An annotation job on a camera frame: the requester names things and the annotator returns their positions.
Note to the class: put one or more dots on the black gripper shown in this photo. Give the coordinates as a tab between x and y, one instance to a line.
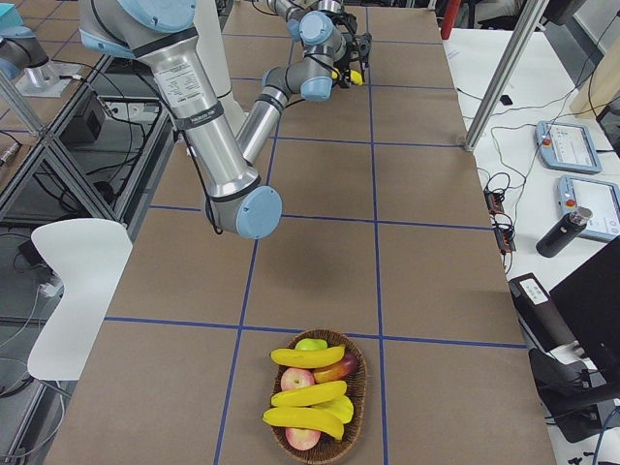
350	46

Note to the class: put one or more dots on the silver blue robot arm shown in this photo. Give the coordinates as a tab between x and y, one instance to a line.
162	35
292	12

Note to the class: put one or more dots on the woven wicker basket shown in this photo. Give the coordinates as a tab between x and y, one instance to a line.
328	450

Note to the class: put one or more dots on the orange circuit board far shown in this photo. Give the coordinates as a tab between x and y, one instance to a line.
494	202

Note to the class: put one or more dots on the orange circuit board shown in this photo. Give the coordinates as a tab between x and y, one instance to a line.
494	202
504	237

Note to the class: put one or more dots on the orange circuit board near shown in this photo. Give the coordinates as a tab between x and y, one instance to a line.
504	237

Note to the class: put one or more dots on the blue teach pendant far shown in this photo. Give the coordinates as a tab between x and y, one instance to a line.
567	147

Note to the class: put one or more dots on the blue teach pendant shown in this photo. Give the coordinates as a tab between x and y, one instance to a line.
601	197
567	147

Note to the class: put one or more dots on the black water bottle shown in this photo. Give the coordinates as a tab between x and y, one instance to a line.
564	231

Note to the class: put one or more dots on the green pear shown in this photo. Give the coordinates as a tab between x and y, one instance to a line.
311	344

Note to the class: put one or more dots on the blue teach pendant near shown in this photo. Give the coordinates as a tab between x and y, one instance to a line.
601	197

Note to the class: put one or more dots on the red yellow mango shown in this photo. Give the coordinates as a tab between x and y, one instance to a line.
337	371

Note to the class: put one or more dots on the pink apple rear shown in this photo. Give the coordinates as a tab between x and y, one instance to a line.
293	378

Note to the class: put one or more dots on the pink apple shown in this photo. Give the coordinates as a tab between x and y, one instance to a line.
293	378
302	439

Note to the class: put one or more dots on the white curved panel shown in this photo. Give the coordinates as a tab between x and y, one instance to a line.
89	256

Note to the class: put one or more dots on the black box with label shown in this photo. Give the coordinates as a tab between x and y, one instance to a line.
537	309

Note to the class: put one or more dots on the black monitor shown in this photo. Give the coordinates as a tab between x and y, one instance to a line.
588	302

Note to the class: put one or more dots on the yellow banana short right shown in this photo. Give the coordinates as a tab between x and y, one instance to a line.
341	407

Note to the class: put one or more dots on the pink apple front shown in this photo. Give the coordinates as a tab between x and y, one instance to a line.
302	439

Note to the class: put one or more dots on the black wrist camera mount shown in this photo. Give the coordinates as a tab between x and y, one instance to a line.
361	49

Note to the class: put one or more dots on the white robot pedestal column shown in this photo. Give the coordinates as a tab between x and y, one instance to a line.
210	49

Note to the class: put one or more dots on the aluminium frame post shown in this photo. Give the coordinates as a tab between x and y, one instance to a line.
524	28

